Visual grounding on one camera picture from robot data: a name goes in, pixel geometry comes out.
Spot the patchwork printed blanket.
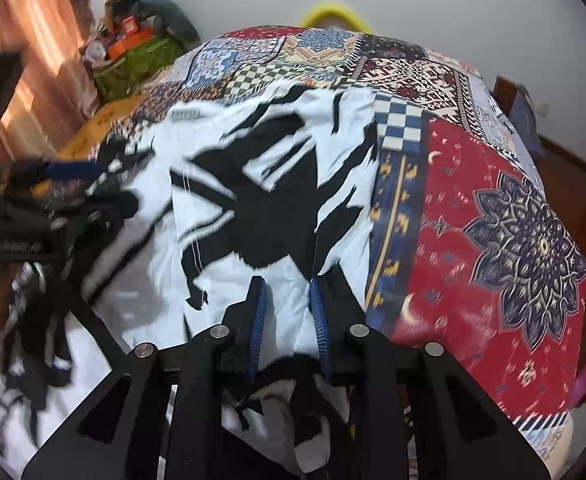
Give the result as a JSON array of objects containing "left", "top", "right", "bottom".
[{"left": 53, "top": 25, "right": 586, "bottom": 433}]

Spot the black and white patterned garment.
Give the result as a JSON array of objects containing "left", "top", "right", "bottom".
[{"left": 0, "top": 84, "right": 380, "bottom": 480}]

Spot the blue cloth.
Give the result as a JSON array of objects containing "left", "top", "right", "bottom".
[{"left": 509, "top": 85, "right": 544, "bottom": 159}]

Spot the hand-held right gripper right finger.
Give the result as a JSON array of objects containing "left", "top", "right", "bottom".
[{"left": 309, "top": 275, "right": 554, "bottom": 480}]

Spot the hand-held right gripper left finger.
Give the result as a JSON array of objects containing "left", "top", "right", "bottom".
[{"left": 22, "top": 276, "right": 268, "bottom": 480}]

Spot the green patterned cloth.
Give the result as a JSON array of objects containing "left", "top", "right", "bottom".
[{"left": 93, "top": 35, "right": 194, "bottom": 104}]

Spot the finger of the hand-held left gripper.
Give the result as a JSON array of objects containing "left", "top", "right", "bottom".
[
  {"left": 48, "top": 189, "right": 141, "bottom": 242},
  {"left": 10, "top": 157, "right": 124, "bottom": 187}
]

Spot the orange box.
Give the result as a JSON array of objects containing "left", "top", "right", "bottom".
[{"left": 108, "top": 29, "right": 154, "bottom": 59}]

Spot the orange pink curtain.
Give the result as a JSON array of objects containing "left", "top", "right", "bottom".
[{"left": 0, "top": 0, "right": 98, "bottom": 161}]

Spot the grey cloth bundle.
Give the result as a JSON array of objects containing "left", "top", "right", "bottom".
[{"left": 138, "top": 0, "right": 202, "bottom": 44}]

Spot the yellow ring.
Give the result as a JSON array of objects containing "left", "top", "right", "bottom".
[{"left": 300, "top": 2, "right": 374, "bottom": 34}]

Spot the yellow mat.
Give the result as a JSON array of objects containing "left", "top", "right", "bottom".
[{"left": 55, "top": 100, "right": 140, "bottom": 162}]

